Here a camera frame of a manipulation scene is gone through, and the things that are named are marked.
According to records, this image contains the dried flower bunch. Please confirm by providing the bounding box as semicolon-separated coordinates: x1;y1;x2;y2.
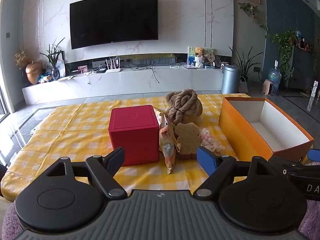
14;50;28;69

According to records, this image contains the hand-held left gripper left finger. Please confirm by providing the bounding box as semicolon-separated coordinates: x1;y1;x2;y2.
44;147;128;200

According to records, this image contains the pothos plant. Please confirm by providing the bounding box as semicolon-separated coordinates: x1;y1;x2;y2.
266;29;299;78

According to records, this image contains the green leafy plant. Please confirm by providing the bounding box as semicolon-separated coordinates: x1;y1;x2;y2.
39;37;66;69

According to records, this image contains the yellow checked tablecloth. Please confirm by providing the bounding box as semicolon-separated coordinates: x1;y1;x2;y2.
0;92;313;203

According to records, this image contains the tall potted grass plant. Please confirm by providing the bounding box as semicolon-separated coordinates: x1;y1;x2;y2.
229;45;263;80

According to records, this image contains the orange snack packet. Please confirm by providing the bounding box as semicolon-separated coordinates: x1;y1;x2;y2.
154;106;182;175

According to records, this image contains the brown teddy bear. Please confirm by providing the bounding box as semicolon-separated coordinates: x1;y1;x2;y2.
194;47;208;68

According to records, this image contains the white router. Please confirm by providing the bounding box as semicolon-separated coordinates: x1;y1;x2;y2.
105;57;122;73

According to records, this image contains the red cube box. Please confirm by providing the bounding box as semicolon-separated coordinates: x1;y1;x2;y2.
108;104;160;167

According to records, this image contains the black wall television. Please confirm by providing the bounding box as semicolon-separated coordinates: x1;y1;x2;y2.
69;0;159;50

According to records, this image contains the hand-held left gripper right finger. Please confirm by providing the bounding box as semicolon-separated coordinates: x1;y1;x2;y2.
192;146;273;198

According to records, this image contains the white long carton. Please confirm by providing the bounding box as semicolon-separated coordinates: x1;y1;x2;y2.
307;80;318;112

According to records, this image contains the white marble television cabinet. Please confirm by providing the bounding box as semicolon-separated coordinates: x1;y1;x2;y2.
22;62;224;105

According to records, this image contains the orange cardboard box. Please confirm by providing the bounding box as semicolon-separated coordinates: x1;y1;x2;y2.
218;97;314;163

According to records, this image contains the brown bear-shaped sponge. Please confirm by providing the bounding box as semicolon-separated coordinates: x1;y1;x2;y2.
174;122;202;160

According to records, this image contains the black cable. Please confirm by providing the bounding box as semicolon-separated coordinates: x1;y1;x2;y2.
129;64;160;83

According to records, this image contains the pink white fluffy cloth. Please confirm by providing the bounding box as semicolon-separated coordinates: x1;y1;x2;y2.
200;127;225;155

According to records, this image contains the silver trash bin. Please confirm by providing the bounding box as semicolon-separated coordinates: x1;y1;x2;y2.
221;64;242;94

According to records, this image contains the brown plush toy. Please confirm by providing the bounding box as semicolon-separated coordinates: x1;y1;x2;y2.
165;89;203;125

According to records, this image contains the hanging ivy plant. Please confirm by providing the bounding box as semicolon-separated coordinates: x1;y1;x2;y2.
239;2;268;30

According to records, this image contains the blue water bottle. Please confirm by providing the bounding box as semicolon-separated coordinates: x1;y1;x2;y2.
267;60;282;92

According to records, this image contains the colourful small toy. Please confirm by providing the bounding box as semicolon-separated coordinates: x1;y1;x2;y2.
37;71;53;83

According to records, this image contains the acorn-shaped golden jar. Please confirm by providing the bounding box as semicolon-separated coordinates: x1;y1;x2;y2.
25;61;41;85

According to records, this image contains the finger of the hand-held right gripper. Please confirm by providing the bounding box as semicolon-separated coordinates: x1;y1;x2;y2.
307;149;320;161
269;156;305;179

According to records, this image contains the pink space heater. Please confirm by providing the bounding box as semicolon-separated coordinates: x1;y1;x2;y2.
263;79;274;95

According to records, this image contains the dark cabinet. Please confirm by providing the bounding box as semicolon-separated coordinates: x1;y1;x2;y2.
285;45;317;92

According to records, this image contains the blue green printed card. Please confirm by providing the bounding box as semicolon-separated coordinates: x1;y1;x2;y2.
187;46;198;67

